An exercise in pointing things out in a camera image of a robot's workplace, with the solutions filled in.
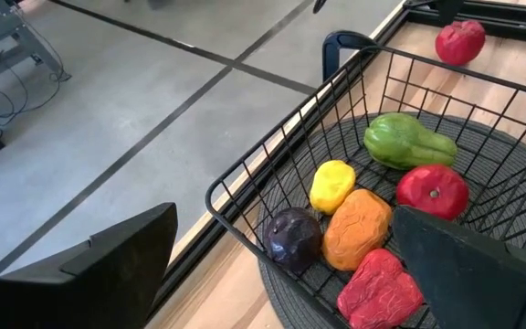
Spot round purple cabbage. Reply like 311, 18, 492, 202
262, 207, 324, 274

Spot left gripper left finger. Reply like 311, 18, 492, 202
0, 202, 180, 329

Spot yellow lemon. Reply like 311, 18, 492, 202
308, 158, 358, 216

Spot orange bell pepper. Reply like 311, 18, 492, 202
321, 187, 394, 272

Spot black table clamp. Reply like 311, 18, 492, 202
321, 29, 378, 83

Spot red tomato green stem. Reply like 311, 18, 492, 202
394, 163, 470, 222

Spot black floor cables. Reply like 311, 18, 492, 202
0, 45, 70, 133

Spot red wrinkled bell pepper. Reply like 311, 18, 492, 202
335, 248, 426, 329

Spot green bell pepper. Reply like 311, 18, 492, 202
363, 111, 459, 172

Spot red wrinkled round fruit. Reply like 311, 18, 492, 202
434, 18, 487, 68

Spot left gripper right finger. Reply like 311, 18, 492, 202
391, 204, 526, 329

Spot grey round woven placemat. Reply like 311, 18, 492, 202
256, 111, 526, 329

